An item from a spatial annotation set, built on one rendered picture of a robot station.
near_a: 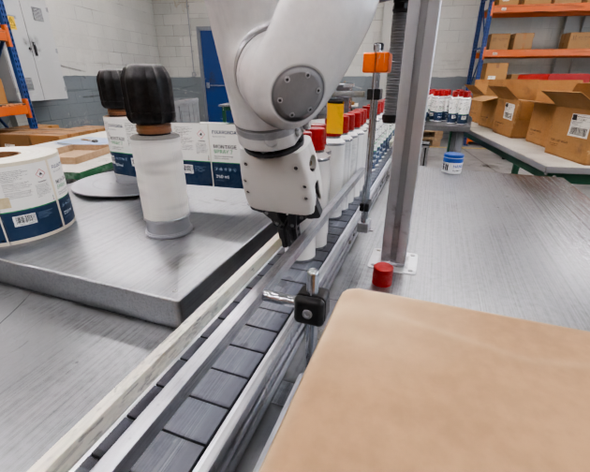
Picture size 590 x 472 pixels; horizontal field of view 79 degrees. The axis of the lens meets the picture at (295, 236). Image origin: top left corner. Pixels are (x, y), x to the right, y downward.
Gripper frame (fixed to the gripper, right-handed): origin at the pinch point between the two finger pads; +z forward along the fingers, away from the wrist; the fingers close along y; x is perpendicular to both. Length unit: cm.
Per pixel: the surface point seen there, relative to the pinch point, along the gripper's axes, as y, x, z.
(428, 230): -20.6, -30.8, 23.2
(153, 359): 3.5, 25.9, -6.4
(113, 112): 59, -31, -3
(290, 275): -0.9, 3.9, 5.3
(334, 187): -1.0, -22.1, 7.1
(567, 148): -84, -161, 70
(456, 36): -38, -775, 180
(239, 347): -1.2, 19.9, -0.5
